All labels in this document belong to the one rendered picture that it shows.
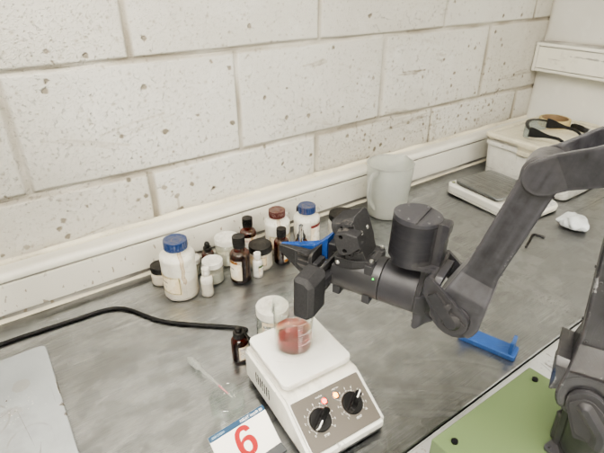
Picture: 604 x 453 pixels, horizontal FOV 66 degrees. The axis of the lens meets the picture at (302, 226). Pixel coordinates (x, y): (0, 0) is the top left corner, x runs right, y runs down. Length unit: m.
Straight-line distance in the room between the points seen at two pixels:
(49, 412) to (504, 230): 0.69
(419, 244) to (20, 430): 0.63
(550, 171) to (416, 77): 1.00
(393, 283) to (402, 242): 0.06
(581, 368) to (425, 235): 0.20
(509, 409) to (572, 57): 1.38
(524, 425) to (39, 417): 0.68
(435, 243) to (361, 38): 0.82
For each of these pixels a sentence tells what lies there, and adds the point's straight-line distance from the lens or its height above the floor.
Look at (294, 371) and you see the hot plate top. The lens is 0.70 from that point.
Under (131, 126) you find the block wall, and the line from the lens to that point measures 1.01.
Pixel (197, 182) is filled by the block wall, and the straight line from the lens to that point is 1.09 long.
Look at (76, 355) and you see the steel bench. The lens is 0.94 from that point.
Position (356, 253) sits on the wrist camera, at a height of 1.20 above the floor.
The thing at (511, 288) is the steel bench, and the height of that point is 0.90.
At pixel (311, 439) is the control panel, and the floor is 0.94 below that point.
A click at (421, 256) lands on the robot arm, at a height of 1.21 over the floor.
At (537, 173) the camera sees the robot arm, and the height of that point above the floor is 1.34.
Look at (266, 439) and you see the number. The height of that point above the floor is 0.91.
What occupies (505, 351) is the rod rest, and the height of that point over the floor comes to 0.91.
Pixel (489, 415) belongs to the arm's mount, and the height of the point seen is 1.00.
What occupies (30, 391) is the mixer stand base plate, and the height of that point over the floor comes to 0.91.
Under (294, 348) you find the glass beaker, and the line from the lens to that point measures 0.71.
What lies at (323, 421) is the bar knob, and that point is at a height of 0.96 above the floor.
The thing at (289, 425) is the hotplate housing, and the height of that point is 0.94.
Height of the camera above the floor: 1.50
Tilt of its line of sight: 29 degrees down
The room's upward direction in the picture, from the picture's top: straight up
